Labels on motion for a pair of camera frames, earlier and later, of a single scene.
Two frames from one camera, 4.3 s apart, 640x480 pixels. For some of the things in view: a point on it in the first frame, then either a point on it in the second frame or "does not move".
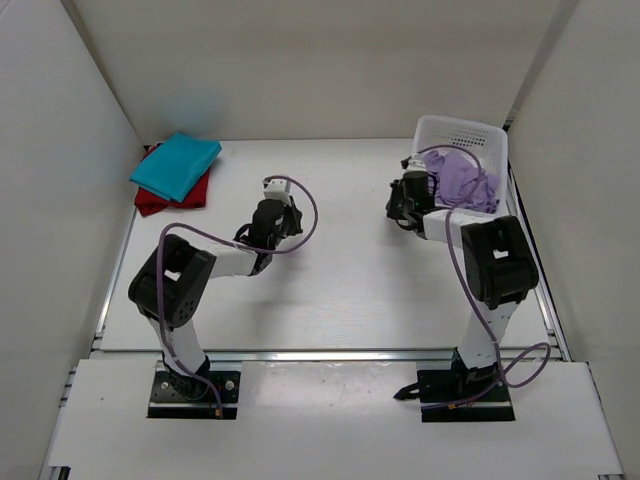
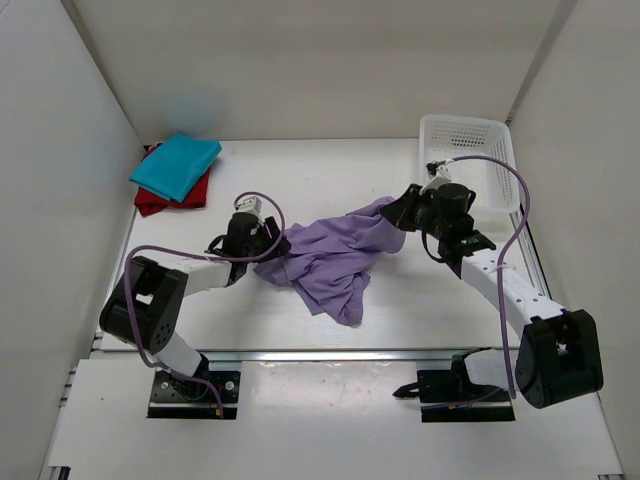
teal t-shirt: (174, 166) does not move
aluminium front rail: (328, 356) does not move
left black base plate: (218, 399) does not move
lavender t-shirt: (457, 180) to (329, 259)
